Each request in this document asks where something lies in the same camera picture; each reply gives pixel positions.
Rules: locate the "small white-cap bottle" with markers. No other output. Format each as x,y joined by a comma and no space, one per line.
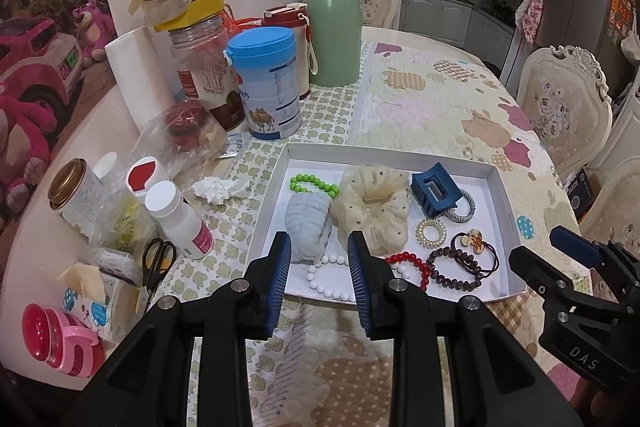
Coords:
106,164

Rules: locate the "light blue scrunchie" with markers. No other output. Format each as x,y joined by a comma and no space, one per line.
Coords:
307,222

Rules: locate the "white shallow box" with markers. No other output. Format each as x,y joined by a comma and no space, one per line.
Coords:
380,157

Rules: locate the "white paper towel roll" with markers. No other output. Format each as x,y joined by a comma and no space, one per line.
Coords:
132,72

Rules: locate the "bottle with red flip cap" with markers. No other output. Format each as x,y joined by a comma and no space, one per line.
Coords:
142,174

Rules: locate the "small foil sachet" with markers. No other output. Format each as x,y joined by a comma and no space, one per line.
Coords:
232,146

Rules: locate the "clear bag with yellow contents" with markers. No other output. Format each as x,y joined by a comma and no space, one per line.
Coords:
127,217

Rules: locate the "pink bear wall poster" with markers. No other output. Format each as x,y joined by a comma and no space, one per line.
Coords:
40,57

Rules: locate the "clear jar with yellow lid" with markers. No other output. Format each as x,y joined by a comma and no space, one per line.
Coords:
200,57

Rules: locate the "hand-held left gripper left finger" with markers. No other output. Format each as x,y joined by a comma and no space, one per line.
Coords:
277,277

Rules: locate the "white kitchen cabinets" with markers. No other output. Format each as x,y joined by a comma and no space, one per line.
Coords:
450,22

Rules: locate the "white bottle with pink label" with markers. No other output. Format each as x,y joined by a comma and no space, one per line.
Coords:
182,227

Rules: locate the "cream dotted scrunchie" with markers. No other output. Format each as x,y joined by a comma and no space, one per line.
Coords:
390,227

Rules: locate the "gold-lid tin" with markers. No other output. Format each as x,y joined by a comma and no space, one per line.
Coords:
75,197

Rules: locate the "blue hair claw clip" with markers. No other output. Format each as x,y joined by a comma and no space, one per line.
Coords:
425,202

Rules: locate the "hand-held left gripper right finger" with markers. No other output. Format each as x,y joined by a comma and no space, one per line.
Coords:
361,277

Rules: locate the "clear bag with red contents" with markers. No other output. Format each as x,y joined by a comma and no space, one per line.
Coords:
185,122

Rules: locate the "green thermos jug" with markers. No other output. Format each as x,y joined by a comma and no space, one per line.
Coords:
332,27

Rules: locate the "cream tumbler with red lid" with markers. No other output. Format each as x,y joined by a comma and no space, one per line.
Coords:
297,32

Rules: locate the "blue-lid milk powder can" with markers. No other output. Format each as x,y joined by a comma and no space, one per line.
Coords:
265,82

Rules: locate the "pink cup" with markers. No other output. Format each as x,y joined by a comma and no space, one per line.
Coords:
55,337

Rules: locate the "crumpled white tissue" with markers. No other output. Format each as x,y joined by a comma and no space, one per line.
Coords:
215,189

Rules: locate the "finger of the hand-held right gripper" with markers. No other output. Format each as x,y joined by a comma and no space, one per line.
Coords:
575,247
537,267

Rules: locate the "cartoon print tissue pack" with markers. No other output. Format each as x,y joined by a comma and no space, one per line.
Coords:
95,302

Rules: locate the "dark blue box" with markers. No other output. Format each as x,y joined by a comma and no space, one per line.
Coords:
580,192

